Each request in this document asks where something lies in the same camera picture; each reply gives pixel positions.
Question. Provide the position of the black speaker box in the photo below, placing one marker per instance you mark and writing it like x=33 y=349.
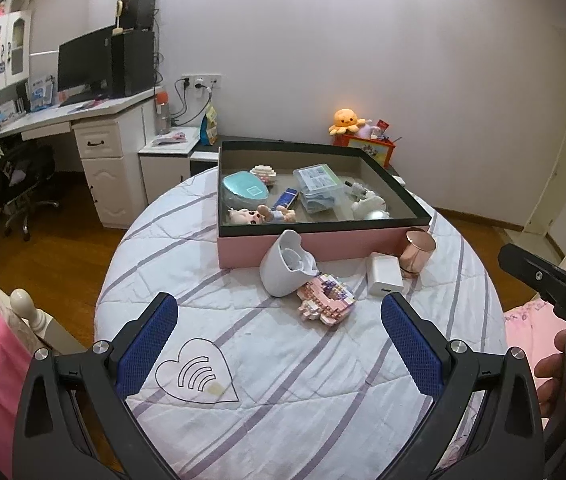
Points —
x=136 y=14

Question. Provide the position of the white nightstand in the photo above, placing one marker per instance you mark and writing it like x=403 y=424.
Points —
x=165 y=166

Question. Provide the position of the purple plush toy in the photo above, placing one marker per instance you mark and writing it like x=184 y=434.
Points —
x=365 y=131

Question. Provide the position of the white bedpost knob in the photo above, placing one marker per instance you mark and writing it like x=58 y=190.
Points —
x=22 y=304

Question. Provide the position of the clear dome teal base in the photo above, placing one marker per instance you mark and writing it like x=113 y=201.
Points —
x=243 y=190

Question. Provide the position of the pink storage box black rim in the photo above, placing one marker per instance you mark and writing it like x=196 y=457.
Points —
x=340 y=201

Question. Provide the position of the clear plastic case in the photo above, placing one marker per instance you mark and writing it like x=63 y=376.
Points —
x=319 y=188

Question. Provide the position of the blue gold card box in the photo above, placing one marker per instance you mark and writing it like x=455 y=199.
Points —
x=286 y=199

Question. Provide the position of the orange octopus plush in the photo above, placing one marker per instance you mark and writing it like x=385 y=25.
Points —
x=346 y=121

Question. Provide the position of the rose gold candle jar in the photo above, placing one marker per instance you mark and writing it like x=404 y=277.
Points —
x=420 y=247

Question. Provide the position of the red cap bottle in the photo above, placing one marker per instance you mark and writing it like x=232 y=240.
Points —
x=162 y=112

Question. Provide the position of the cat-eared girl figurine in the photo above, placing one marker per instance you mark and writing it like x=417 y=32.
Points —
x=261 y=215

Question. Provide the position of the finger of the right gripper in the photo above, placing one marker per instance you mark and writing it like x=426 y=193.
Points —
x=547 y=279

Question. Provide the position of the wall power outlet strip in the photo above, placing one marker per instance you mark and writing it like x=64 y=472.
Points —
x=198 y=81

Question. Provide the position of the pink purple block toy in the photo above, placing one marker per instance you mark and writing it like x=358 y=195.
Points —
x=326 y=299

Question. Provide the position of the pink printed pillow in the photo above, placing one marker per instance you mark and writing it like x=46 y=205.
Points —
x=533 y=327

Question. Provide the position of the red picture storage box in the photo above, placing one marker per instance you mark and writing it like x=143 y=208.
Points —
x=380 y=150

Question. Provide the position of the black computer tower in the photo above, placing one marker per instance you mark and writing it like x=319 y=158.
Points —
x=132 y=55

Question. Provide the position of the white dragon ball figurine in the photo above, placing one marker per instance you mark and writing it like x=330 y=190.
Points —
x=370 y=207

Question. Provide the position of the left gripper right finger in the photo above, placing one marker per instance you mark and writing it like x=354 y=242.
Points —
x=484 y=421

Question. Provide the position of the white egg-shaped cup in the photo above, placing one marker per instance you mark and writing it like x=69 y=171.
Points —
x=287 y=265

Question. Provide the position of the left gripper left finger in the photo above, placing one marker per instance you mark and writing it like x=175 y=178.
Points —
x=73 y=418

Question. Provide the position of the white power adapter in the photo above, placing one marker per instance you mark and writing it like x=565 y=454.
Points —
x=383 y=274

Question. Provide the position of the right hand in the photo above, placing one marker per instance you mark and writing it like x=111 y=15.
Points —
x=551 y=369

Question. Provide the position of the blue yellow snack bag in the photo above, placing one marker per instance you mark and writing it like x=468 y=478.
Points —
x=208 y=133

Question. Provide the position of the white desk with drawers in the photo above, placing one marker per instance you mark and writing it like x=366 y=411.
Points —
x=109 y=136

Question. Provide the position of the white wall cabinet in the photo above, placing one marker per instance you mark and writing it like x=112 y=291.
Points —
x=14 y=48

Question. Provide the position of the black office chair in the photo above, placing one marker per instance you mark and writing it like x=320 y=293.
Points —
x=26 y=172

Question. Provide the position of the black computer monitor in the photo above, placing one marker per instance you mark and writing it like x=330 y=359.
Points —
x=86 y=62

